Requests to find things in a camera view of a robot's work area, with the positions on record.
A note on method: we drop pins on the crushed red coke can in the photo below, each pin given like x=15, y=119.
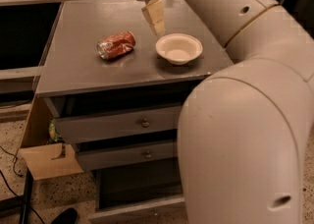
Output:
x=115, y=45

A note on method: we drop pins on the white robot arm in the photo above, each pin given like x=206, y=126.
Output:
x=243, y=132

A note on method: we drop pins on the grey drawer cabinet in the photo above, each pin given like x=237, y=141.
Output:
x=113, y=97

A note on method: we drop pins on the grey top drawer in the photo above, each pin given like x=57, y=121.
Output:
x=104, y=126

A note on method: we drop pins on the grey drawer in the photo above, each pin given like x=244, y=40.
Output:
x=128, y=154
x=138, y=190
x=104, y=126

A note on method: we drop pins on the grey middle drawer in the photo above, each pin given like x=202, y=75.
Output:
x=128, y=154

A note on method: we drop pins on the grey bottom drawer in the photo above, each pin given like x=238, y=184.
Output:
x=138, y=190

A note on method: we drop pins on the white paper bowl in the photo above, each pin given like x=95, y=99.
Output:
x=179, y=48

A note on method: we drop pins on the green snack bag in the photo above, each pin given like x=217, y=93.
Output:
x=54, y=137

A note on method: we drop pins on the wooden side board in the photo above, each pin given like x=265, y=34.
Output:
x=45, y=160

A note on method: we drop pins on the black shoe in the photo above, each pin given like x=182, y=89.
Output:
x=69, y=216

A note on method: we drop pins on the black stand leg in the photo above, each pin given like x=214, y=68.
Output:
x=25, y=208

